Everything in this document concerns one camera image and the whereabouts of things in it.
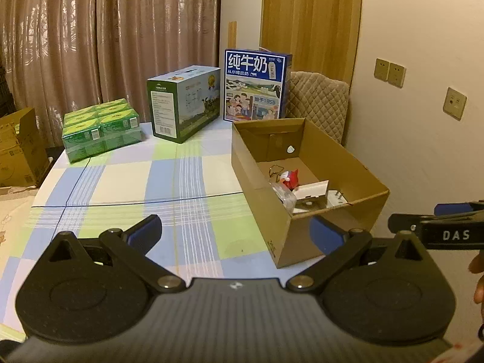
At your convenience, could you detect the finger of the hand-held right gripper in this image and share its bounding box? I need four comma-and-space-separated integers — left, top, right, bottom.
389, 214, 432, 231
434, 201, 484, 217

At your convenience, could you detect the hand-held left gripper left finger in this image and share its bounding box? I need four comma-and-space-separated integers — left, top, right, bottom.
43, 214, 186, 293

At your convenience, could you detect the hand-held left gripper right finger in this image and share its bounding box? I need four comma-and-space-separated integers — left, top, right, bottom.
286, 215, 439, 293

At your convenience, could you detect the beige plug adapter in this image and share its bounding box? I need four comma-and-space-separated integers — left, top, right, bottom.
326, 190, 352, 208

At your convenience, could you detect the white cover plate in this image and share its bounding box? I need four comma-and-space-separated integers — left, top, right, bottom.
293, 181, 329, 203

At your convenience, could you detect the translucent plastic cup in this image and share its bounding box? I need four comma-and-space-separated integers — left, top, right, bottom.
270, 183, 297, 212

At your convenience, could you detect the red cartoon toy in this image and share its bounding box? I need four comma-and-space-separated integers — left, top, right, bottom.
282, 169, 301, 191

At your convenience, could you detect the brown cardboard box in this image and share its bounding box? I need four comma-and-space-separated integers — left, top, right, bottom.
231, 117, 390, 269

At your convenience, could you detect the metal wire holder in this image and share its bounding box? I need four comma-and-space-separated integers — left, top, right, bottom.
268, 164, 290, 182

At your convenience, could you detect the person's right hand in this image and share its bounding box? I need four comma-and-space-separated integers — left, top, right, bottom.
468, 251, 484, 343

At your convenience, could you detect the checked pastel tablecloth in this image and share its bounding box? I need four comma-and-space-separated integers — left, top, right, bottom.
0, 121, 322, 333

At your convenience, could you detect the green shrink-wrapped carton pack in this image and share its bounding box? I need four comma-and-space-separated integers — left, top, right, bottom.
61, 98, 143, 164

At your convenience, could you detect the green milk carton box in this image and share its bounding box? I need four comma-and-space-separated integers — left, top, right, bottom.
147, 65, 221, 144

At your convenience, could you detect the beige quilted chair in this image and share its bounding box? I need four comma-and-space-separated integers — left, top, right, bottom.
285, 71, 350, 146

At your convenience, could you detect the cream printed sheet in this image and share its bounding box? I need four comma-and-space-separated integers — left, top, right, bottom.
0, 187, 38, 273

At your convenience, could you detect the brown shipping carton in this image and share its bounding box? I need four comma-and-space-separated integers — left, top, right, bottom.
0, 108, 50, 188

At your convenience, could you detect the blue milk carton box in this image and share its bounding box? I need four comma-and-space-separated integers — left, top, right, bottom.
223, 47, 293, 123

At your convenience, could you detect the dark folding rack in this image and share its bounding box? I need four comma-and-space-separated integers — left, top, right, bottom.
0, 64, 16, 119

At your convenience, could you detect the beige patterned curtain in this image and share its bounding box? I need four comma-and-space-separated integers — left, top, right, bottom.
0, 0, 224, 148

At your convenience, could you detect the wooden door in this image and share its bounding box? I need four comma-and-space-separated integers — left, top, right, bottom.
261, 0, 364, 84

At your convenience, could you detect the gold wall socket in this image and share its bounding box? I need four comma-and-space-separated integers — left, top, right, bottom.
374, 58, 391, 82
389, 62, 406, 88
443, 87, 467, 120

